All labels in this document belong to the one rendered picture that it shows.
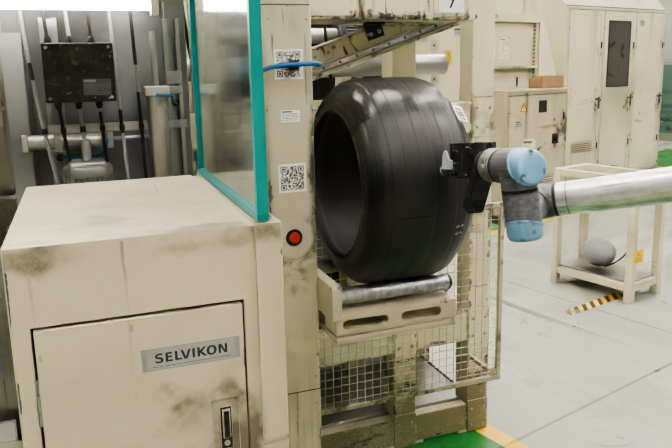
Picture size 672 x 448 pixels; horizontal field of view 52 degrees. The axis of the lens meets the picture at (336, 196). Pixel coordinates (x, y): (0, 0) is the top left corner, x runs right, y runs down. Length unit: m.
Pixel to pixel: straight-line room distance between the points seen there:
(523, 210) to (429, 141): 0.39
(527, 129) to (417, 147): 4.96
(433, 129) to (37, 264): 1.05
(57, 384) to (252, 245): 0.34
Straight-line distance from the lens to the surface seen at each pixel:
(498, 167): 1.45
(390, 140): 1.68
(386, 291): 1.86
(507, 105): 6.40
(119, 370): 1.09
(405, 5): 2.17
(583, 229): 5.12
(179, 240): 1.04
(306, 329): 1.89
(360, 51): 2.24
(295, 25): 1.76
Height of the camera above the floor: 1.50
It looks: 11 degrees down
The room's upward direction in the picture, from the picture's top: 1 degrees counter-clockwise
